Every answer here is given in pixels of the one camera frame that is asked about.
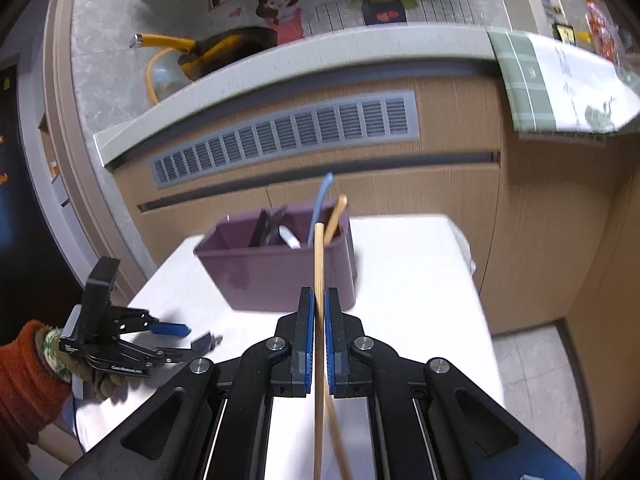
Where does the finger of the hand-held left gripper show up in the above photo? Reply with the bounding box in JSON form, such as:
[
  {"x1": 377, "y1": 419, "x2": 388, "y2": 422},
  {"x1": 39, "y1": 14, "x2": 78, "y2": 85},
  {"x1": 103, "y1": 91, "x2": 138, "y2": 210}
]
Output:
[
  {"x1": 111, "y1": 308, "x2": 192, "y2": 338},
  {"x1": 117, "y1": 332, "x2": 223, "y2": 368}
]

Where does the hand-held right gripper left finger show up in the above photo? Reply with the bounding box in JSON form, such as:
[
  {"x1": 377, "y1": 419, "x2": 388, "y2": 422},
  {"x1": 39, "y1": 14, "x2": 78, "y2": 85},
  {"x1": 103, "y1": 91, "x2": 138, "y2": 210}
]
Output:
[{"x1": 60, "y1": 287, "x2": 315, "y2": 480}]

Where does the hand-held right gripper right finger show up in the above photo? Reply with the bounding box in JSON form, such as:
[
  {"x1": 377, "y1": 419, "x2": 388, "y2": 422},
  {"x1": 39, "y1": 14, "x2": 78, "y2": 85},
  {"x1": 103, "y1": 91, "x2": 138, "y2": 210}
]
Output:
[{"x1": 325, "y1": 287, "x2": 583, "y2": 480}]

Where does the purple plastic utensil container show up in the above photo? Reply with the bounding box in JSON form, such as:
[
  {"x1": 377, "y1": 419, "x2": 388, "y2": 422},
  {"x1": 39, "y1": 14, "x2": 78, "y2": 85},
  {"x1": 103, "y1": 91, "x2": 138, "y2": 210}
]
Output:
[{"x1": 193, "y1": 203, "x2": 358, "y2": 312}]

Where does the wooden chopstick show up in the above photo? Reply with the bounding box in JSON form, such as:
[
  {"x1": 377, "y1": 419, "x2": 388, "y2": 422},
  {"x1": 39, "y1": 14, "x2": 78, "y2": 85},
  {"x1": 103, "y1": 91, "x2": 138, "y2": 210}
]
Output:
[
  {"x1": 313, "y1": 224, "x2": 326, "y2": 480},
  {"x1": 324, "y1": 195, "x2": 348, "y2": 245},
  {"x1": 324, "y1": 394, "x2": 353, "y2": 480}
]

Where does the black plastic spoon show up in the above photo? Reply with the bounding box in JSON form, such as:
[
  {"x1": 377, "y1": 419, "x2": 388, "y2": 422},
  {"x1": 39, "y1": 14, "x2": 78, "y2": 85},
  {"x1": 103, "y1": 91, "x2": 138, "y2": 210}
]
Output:
[{"x1": 265, "y1": 206, "x2": 288, "y2": 246}]

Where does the blue handled peeler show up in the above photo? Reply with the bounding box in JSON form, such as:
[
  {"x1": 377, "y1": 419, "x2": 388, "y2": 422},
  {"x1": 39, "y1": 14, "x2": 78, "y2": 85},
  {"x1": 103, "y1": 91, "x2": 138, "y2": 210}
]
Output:
[{"x1": 309, "y1": 172, "x2": 335, "y2": 246}]

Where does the person's left hand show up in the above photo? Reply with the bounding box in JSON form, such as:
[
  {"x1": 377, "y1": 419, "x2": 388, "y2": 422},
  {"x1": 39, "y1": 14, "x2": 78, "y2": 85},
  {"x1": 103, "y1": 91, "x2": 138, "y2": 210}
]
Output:
[{"x1": 35, "y1": 325, "x2": 128, "y2": 402}]

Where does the grey vent grille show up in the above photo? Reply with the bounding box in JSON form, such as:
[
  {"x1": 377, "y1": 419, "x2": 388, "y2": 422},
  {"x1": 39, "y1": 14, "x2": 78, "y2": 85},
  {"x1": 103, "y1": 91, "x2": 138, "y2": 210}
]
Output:
[{"x1": 149, "y1": 91, "x2": 420, "y2": 190}]

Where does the wooden cabinet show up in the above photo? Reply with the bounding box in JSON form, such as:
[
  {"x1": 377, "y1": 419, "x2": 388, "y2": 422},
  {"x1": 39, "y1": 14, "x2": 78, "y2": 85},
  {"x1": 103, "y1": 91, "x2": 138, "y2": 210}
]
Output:
[{"x1": 107, "y1": 75, "x2": 640, "y2": 341}]

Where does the white countertop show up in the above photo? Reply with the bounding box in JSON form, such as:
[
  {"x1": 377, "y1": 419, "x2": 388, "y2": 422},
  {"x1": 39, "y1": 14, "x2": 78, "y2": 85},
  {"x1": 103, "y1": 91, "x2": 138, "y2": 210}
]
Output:
[{"x1": 94, "y1": 27, "x2": 506, "y2": 171}]

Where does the yellow and black appliance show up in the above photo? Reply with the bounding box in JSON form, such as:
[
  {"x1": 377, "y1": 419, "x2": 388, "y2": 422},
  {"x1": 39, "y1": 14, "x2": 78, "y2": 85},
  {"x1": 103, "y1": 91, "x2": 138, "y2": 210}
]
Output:
[{"x1": 132, "y1": 25, "x2": 278, "y2": 81}]

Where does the green checkered cloth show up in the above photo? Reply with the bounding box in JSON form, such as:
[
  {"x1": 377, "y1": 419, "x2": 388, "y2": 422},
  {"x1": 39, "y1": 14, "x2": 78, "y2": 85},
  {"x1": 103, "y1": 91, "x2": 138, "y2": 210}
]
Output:
[{"x1": 487, "y1": 30, "x2": 640, "y2": 146}]

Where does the orange snack packet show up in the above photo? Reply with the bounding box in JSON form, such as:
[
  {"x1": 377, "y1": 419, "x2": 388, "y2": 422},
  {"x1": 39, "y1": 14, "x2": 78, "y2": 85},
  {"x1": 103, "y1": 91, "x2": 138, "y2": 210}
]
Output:
[{"x1": 582, "y1": 0, "x2": 621, "y2": 63}]

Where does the grey brown door frame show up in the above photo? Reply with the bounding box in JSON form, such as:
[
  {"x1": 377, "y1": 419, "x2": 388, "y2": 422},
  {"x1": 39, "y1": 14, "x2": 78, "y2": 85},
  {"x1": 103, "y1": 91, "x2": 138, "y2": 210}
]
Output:
[{"x1": 17, "y1": 0, "x2": 156, "y2": 281}]

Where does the yellow hose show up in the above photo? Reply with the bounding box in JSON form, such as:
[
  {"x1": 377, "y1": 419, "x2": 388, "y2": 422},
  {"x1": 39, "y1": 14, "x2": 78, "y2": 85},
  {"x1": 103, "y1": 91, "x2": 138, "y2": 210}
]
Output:
[{"x1": 145, "y1": 50, "x2": 176, "y2": 108}]

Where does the cartoon wall poster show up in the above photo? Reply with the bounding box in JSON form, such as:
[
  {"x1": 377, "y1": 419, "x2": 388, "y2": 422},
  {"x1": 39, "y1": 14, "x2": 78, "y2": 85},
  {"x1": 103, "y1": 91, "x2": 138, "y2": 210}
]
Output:
[{"x1": 207, "y1": 0, "x2": 501, "y2": 46}]

